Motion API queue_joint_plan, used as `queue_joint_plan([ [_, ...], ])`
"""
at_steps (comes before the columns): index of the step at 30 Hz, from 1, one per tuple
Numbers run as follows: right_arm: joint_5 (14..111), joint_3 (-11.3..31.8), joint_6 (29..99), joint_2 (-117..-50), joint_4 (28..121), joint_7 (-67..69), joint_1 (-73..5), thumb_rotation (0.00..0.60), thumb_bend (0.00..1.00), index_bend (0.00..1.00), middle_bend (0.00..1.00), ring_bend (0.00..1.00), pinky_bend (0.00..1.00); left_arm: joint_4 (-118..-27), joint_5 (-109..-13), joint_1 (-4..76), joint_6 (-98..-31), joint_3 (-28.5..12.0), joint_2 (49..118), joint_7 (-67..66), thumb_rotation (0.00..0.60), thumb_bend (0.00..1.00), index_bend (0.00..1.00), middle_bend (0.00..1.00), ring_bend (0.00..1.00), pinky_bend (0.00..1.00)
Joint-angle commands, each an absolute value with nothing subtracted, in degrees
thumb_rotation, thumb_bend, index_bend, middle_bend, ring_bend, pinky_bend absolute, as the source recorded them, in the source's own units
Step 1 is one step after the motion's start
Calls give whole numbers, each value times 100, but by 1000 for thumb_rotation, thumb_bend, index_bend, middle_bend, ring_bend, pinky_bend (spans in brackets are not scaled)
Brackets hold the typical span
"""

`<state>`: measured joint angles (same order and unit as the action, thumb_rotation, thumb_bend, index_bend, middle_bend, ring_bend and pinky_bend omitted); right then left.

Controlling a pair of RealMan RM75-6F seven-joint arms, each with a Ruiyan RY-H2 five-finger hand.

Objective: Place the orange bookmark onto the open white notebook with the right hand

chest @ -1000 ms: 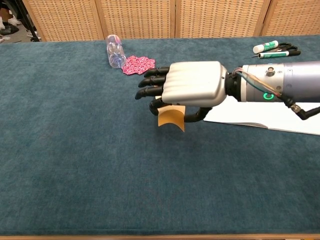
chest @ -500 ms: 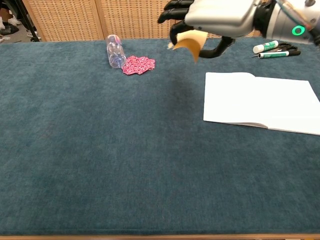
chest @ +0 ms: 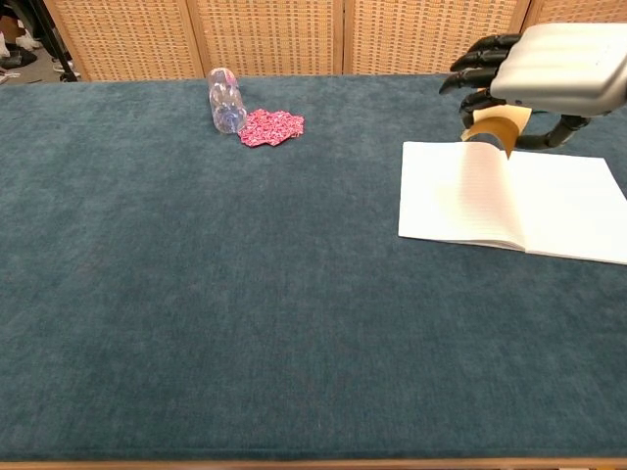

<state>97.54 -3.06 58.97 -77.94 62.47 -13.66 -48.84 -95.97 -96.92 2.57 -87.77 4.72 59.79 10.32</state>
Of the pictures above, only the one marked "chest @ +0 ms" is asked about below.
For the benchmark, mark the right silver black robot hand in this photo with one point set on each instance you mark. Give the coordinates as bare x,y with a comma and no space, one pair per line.
558,68

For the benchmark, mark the brown and white bookmark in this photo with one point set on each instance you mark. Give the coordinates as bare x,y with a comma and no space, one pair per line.
499,127

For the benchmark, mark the white notebook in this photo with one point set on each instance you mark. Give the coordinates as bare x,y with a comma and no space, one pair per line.
465,196

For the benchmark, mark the wicker folding screen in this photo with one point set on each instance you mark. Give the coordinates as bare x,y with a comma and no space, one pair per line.
269,39

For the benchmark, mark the pink patterned cloth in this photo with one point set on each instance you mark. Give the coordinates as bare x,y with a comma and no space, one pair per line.
272,127

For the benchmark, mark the clear plastic water bottle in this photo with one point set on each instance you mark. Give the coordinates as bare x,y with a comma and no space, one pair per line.
225,103

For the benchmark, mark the blue carpet table mat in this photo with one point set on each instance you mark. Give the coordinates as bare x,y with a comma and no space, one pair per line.
220,274

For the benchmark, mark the black tripod stand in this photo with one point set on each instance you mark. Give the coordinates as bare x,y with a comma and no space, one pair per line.
56,44

